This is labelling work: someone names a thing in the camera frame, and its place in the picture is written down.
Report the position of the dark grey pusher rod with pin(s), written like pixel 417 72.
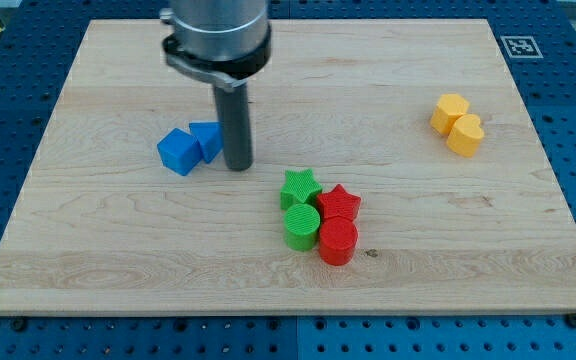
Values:
pixel 234 118

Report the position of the blue cube block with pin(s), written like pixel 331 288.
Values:
pixel 179 151

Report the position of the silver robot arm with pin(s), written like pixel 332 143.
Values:
pixel 222 43

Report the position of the blue triangle block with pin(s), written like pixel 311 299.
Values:
pixel 209 137

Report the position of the green star block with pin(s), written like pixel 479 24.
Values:
pixel 300 187

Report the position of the green cylinder block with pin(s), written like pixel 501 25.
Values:
pixel 301 225

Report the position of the red star block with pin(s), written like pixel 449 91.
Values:
pixel 338 203

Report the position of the red cylinder block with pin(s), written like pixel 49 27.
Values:
pixel 337 241

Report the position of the wooden board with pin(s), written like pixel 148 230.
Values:
pixel 397 172

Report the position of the yellow pentagon block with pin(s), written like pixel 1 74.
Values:
pixel 448 109

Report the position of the yellow heart block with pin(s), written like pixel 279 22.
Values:
pixel 466 135

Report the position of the white fiducial marker tag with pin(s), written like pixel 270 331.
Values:
pixel 521 47

